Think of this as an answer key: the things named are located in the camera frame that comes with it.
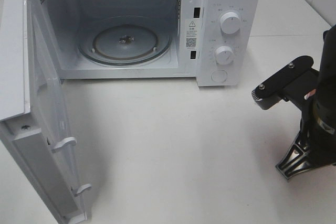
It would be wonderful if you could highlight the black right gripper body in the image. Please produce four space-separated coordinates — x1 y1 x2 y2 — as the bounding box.
300 88 335 166

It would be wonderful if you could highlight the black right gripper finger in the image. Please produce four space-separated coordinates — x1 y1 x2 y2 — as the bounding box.
276 132 317 181

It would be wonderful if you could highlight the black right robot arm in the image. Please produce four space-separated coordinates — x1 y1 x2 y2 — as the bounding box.
301 26 335 168

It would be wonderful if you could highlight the white microwave oven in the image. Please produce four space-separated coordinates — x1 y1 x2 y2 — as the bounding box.
46 0 258 87

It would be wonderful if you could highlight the white microwave door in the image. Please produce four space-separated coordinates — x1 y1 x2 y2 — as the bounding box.
1 0 91 223

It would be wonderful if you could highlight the white upper microwave knob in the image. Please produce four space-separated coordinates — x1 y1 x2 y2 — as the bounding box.
219 10 241 34

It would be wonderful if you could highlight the round door release button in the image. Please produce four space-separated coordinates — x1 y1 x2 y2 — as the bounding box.
211 70 227 83

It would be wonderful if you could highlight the white lower timer knob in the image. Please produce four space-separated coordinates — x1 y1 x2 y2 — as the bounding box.
214 46 234 65

